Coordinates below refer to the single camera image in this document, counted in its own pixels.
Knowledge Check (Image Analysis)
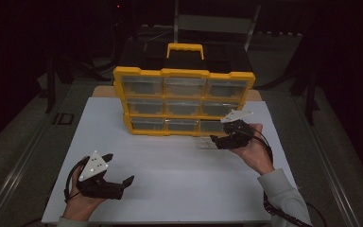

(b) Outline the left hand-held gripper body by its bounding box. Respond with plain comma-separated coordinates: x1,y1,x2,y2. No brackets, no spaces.
75,150,125,201

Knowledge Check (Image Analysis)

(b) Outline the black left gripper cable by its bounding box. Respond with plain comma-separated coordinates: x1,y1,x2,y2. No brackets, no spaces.
62,155,91,203

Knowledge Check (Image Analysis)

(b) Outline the black stand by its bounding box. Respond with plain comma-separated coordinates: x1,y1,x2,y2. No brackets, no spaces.
291,56,320,127
42,53,77,114

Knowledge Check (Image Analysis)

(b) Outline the yellow parts organizer cabinet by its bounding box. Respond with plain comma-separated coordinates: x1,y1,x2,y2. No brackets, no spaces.
112,43,256,137

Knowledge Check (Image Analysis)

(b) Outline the person's right hand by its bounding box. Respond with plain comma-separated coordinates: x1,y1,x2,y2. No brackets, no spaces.
233,122,276,176

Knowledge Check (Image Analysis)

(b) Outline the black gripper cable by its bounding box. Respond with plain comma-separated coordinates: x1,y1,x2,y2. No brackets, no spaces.
249,127,328,227
62,155,91,203

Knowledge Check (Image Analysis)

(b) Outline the grid of clear drawers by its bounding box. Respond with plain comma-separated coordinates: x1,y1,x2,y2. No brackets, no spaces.
121,75,250,132

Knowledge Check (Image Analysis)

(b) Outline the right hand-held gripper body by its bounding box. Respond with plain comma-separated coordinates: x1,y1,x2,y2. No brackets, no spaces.
220,109,255,149

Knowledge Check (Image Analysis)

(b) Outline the clear plastic drawer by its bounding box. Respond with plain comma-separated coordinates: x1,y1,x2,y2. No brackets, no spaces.
198,120,225,150

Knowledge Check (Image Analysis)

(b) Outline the person's left hand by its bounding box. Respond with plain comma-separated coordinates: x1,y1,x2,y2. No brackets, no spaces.
62,165,109,221

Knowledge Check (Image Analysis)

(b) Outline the grey metal frame stand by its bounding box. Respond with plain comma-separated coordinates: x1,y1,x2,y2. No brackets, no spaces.
172,0,263,53

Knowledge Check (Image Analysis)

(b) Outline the metal floor rail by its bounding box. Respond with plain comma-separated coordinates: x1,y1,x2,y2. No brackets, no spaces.
294,94,363,227
0,122,50,227

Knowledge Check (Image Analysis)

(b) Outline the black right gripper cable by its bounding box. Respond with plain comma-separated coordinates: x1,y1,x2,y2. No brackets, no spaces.
249,127,328,227

